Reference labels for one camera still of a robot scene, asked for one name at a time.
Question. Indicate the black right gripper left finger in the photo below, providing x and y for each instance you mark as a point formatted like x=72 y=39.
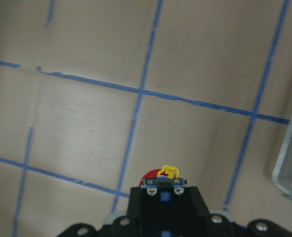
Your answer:
x=136 y=203

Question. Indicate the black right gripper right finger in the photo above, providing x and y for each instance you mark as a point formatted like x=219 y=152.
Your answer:
x=197 y=207

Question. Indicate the red emergency stop button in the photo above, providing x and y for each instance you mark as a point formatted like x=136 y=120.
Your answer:
x=165 y=182

